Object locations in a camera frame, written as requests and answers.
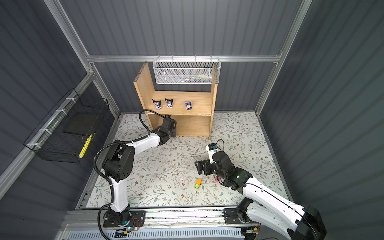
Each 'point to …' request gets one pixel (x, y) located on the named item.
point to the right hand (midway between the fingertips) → (203, 162)
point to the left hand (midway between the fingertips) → (170, 128)
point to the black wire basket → (63, 133)
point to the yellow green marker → (85, 147)
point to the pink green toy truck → (216, 178)
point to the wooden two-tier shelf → (193, 111)
